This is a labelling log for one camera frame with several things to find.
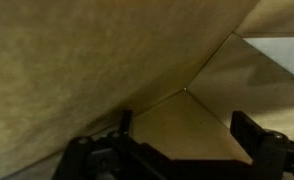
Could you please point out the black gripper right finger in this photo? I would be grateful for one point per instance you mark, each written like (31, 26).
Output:
(273, 156)

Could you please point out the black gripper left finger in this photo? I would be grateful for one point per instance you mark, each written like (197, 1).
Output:
(97, 160)

